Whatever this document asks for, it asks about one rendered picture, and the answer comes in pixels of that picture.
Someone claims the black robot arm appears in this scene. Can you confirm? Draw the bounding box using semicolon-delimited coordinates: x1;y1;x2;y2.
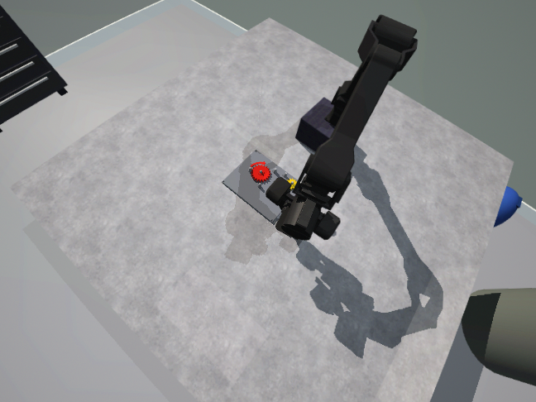
275;15;418;241

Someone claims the red gear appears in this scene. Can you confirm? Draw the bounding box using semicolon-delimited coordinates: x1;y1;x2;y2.
251;165;270;182

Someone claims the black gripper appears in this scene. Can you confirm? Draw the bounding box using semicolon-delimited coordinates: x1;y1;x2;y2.
266;177;341;240

